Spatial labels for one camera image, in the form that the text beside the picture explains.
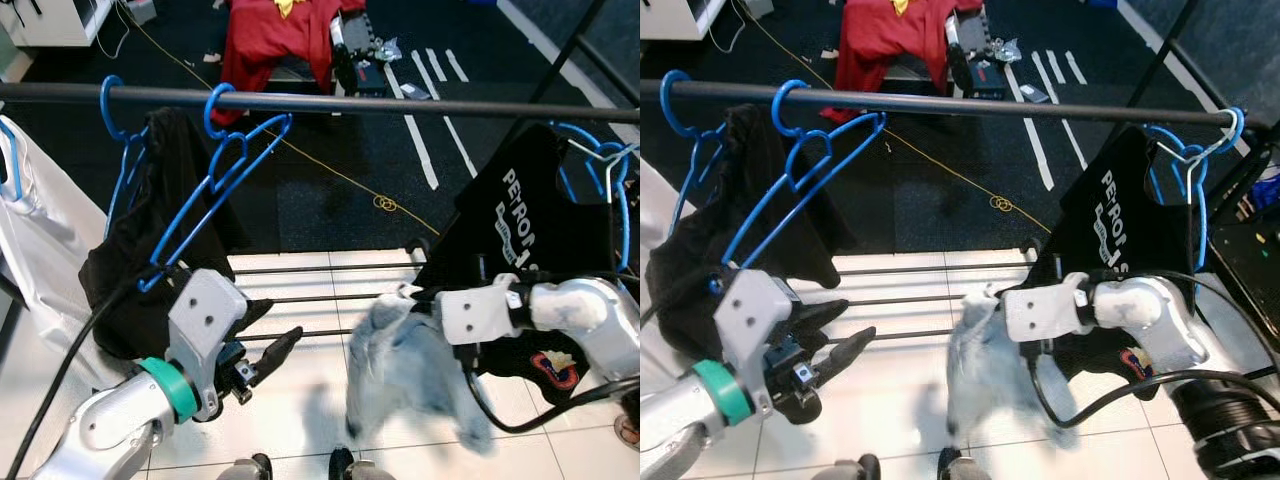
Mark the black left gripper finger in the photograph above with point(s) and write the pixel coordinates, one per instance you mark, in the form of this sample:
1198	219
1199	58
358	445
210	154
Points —
252	318
820	316
845	352
278	355

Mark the light blue denim garment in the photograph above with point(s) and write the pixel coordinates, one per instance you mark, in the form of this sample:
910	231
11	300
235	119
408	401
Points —
1000	375
410	380

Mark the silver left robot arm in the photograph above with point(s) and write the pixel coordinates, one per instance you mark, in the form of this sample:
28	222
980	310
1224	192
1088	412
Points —
100	425
675	425

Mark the green tape wrist band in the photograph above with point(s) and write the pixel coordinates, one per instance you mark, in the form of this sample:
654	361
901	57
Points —
170	390
722	392

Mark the black rack bottom shelf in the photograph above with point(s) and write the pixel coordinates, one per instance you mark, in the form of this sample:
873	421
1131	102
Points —
320	297
900	297

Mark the grey robot left foot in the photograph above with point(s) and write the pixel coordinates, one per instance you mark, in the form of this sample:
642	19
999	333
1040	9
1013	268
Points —
853	470
245	470

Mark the grey robot foot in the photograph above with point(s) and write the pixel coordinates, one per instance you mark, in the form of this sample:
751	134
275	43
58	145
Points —
968	468
245	470
360	468
853	470

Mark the black shirt with white print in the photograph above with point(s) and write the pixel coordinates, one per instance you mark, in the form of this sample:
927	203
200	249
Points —
1110	240
530	240

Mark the grey robot right foot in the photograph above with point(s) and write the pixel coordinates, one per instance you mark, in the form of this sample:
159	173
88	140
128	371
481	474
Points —
360	468
968	468

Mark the long white floor tape strip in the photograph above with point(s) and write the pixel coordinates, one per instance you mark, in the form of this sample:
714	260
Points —
420	150
1036	150

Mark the person's foot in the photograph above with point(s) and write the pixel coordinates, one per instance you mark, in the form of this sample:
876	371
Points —
628	430

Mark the black equipment case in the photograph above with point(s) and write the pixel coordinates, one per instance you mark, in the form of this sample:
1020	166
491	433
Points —
978	72
360	70

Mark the crumpled silver foil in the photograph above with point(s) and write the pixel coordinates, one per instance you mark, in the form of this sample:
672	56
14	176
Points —
386	50
1006	52

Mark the black side table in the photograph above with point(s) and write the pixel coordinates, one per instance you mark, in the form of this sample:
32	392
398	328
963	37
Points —
1250	290

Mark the red draped cloth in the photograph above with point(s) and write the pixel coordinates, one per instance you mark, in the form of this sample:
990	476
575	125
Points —
890	55
280	60

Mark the blue plastic item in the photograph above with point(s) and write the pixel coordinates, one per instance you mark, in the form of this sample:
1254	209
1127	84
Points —
1272	185

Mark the yellow cloth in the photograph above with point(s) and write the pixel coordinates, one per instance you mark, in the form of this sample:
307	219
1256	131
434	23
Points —
906	6
290	7

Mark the small grey adapter box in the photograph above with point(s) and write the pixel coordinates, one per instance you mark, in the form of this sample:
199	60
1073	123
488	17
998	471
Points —
757	8
142	10

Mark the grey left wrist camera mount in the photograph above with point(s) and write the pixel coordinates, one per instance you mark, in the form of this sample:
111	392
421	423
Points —
750	320
205	320

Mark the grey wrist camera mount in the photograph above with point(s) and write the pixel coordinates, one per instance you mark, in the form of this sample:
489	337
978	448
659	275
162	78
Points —
478	315
750	320
205	320
1045	308

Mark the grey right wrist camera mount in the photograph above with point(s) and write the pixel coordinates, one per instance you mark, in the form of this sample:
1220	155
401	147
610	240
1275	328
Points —
1045	308
478	315

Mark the black rack top rail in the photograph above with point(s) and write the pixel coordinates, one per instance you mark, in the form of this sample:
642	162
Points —
1000	106
400	106

